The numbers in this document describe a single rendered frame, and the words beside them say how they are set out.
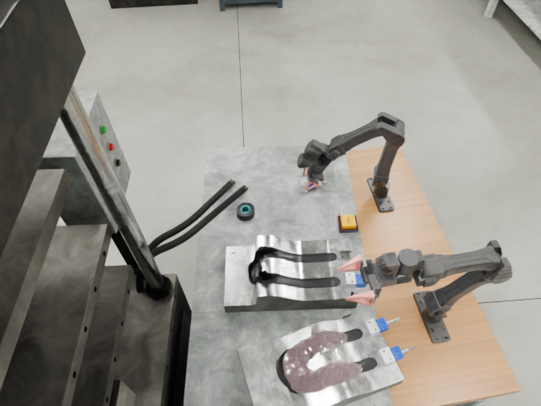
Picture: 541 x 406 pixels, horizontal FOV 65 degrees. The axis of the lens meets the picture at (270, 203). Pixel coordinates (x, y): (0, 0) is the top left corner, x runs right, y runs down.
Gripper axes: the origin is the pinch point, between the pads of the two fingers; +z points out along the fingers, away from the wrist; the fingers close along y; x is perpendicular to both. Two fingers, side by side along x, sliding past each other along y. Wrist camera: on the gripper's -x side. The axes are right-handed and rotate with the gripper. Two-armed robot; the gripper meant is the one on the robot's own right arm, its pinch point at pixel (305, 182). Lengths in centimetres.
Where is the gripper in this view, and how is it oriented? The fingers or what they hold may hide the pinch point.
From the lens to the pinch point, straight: 197.0
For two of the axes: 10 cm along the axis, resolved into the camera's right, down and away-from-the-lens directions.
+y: 1.1, 7.8, -6.1
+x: 8.8, 2.1, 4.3
